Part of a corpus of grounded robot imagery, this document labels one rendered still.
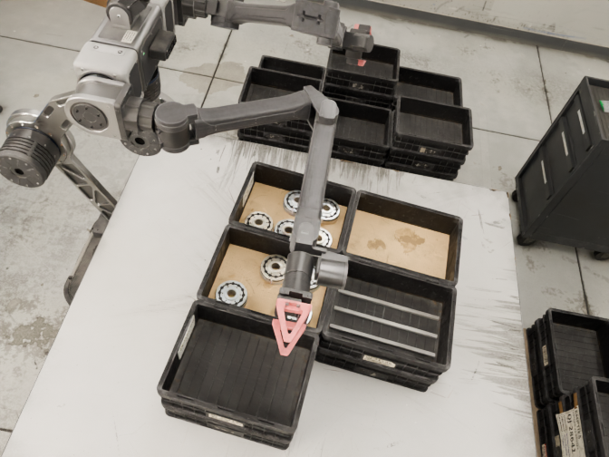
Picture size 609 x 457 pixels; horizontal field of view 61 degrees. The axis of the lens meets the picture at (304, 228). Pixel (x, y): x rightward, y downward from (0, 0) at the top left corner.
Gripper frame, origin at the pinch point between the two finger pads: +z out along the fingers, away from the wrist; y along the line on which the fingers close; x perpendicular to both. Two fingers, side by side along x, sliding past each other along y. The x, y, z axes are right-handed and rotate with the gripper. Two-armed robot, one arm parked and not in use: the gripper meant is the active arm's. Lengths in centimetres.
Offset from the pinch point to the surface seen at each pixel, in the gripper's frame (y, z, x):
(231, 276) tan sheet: 62, -48, 20
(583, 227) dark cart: 112, -145, -150
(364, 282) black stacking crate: 62, -55, -25
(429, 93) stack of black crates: 104, -221, -64
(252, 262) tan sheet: 62, -55, 14
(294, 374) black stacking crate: 63, -18, -6
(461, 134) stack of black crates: 94, -178, -78
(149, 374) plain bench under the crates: 76, -15, 39
